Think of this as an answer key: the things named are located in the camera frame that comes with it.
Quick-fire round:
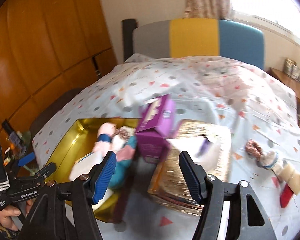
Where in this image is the wooden desk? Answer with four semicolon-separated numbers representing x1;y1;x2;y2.
267;67;300;111

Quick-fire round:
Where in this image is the grey yellow blue headboard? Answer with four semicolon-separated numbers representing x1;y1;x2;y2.
121;18;264;69

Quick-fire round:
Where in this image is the teal sock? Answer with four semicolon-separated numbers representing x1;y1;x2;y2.
108;135;137;190

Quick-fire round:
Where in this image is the person's left hand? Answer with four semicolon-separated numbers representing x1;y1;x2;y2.
0;205;21;231

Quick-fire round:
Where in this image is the wooden wardrobe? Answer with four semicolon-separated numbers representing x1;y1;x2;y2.
0;0;117;133

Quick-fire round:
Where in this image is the gold shiny storage box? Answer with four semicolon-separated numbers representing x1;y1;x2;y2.
46;118;139;224

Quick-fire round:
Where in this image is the red knitted sock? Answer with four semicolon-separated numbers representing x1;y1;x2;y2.
280;184;294;208

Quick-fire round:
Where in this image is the white sock with blue stripe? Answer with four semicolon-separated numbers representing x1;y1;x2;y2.
257;151;287;176

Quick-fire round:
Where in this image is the gold glitter box lid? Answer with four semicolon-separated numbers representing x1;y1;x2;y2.
147;119;233;217

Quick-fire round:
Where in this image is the beige ribbed sock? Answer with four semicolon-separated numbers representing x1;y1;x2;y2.
278;164;300;195

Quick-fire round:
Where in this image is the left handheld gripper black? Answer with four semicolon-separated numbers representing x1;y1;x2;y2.
0;145;57;211

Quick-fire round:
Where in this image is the stack of books on desk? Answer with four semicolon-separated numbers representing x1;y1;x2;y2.
283;59;300;83

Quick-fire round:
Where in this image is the purple cardboard box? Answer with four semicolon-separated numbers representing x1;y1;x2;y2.
135;94;175;164

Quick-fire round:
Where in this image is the pink sock with blue band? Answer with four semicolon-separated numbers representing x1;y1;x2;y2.
92;122;116;157

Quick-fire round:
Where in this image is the floral curtain left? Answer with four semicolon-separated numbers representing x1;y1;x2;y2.
184;0;234;20

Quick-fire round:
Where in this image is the patterned light blue bedsheet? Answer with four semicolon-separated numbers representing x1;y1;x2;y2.
32;54;300;239

